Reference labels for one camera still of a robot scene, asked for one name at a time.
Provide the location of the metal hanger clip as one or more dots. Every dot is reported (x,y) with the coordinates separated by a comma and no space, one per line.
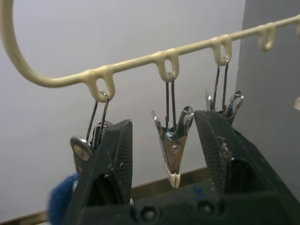
(225,93)
(172,145)
(91,140)

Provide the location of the blue sock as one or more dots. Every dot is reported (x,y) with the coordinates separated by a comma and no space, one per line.
(61,199)

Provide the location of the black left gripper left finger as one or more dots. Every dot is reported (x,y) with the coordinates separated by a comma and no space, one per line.
(112,164)

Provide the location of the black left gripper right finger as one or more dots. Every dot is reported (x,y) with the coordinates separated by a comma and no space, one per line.
(218,150)

